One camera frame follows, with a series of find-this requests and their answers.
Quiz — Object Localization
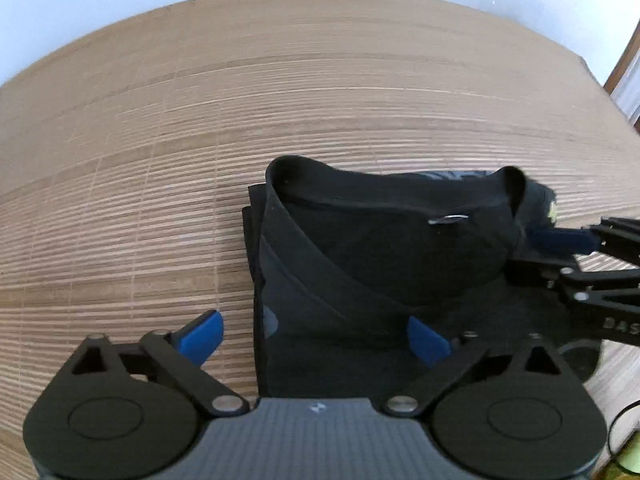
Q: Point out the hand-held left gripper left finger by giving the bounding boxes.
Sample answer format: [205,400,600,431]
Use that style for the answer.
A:
[64,309,252,418]

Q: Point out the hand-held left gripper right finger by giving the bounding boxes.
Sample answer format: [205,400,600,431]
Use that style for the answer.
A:
[383,315,570,418]

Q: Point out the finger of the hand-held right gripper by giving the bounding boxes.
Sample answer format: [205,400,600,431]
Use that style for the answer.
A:
[525,215,640,267]
[504,256,640,311]

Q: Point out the black printed shirt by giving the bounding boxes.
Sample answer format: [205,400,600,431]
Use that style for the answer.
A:
[241,154,608,403]

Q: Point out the wooden door frame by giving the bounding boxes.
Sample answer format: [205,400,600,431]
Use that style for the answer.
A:
[601,24,640,137]

